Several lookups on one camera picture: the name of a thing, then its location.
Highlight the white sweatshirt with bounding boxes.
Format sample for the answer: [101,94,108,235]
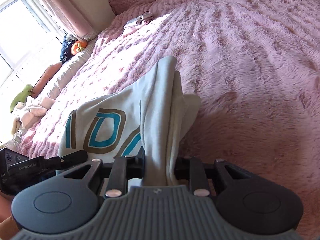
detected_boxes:
[58,56,200,186]

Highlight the small folded pink white clothes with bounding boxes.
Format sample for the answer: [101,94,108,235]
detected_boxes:
[123,11,153,36]

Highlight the green plush toy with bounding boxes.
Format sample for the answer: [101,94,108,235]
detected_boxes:
[10,84,34,113]

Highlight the dark blue patterned cloth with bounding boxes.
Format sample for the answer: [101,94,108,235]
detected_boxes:
[60,33,77,64]

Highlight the orange plush toy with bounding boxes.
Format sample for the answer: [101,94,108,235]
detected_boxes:
[71,40,87,56]

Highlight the pink fluffy bed blanket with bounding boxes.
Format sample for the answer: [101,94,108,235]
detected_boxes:
[18,0,319,239]

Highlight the pink curtain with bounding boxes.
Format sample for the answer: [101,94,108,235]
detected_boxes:
[41,0,98,40]

